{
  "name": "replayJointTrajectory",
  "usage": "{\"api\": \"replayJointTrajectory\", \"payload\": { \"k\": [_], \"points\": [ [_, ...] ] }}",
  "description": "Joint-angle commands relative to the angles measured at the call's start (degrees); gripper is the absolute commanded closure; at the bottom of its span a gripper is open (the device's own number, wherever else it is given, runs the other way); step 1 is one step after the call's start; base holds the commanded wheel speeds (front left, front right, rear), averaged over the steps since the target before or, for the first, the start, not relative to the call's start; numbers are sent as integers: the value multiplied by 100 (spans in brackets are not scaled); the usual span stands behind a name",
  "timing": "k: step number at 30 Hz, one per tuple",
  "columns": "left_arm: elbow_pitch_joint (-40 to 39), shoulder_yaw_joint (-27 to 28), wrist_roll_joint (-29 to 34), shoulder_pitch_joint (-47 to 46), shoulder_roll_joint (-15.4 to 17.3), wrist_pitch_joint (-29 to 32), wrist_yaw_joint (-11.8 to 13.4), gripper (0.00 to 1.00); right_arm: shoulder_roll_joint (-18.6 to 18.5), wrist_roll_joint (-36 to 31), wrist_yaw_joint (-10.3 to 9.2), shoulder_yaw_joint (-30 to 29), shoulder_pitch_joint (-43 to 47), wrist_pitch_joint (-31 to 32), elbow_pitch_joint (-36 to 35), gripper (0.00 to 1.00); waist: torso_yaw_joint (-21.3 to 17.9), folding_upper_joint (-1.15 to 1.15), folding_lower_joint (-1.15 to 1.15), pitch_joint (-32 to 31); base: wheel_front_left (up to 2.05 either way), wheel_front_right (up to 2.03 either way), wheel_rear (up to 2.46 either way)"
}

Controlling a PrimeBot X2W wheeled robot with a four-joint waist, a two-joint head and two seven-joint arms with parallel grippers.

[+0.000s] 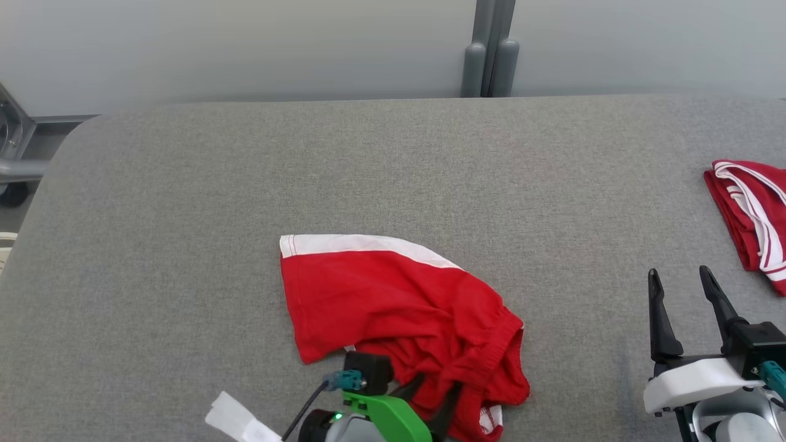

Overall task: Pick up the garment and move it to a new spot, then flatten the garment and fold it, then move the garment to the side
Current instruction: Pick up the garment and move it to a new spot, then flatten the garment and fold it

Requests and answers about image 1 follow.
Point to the red white garment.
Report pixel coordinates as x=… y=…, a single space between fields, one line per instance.
x=746 y=236

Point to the white paper tag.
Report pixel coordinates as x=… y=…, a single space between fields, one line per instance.
x=236 y=420

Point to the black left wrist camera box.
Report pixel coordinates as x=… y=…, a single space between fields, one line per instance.
x=368 y=371

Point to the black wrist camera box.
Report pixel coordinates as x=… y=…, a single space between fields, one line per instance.
x=368 y=371
x=761 y=344

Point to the cream plastic object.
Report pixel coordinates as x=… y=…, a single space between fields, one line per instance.
x=5 y=248

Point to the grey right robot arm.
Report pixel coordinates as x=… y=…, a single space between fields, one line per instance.
x=743 y=423

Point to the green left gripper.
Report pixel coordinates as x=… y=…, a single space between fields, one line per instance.
x=393 y=420

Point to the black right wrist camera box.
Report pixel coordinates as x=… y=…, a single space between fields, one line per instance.
x=761 y=344

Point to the grey metal double post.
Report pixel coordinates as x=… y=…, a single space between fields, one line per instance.
x=491 y=37

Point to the red shorts with white band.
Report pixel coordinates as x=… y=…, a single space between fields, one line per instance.
x=381 y=294

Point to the grey metal frame with bracket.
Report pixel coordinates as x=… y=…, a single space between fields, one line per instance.
x=61 y=129

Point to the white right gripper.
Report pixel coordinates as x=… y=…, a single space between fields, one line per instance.
x=694 y=383

